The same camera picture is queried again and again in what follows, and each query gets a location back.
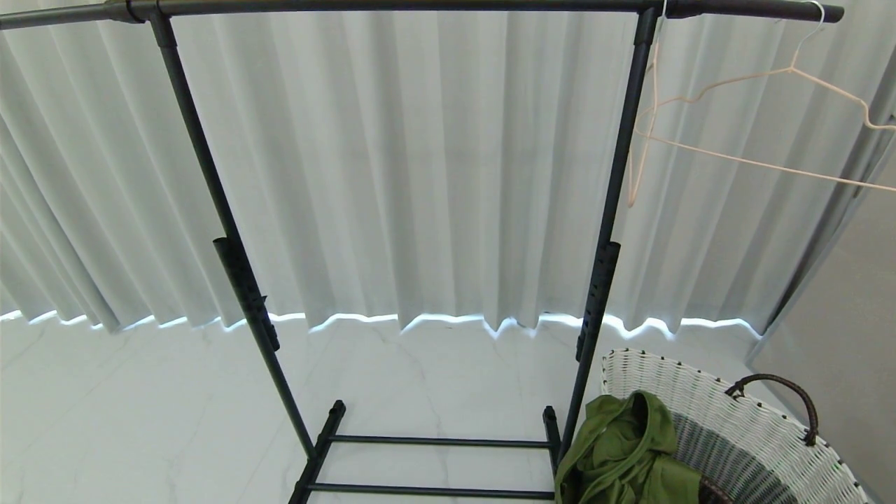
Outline pink clothes hanger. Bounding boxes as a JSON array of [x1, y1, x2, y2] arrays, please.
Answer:
[[626, 0, 666, 209], [632, 1, 896, 194]]

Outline black clothes rack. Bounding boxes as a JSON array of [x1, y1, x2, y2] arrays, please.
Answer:
[[0, 0, 844, 504]]

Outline white laundry basket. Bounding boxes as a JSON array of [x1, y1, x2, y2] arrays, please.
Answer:
[[601, 348, 872, 504]]

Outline green long-sleeved shirt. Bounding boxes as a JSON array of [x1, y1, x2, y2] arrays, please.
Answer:
[[554, 391, 703, 504]]

